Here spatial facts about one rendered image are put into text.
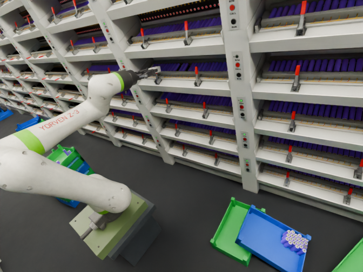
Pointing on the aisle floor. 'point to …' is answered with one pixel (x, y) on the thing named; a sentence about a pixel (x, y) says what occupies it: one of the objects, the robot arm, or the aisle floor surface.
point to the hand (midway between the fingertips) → (154, 69)
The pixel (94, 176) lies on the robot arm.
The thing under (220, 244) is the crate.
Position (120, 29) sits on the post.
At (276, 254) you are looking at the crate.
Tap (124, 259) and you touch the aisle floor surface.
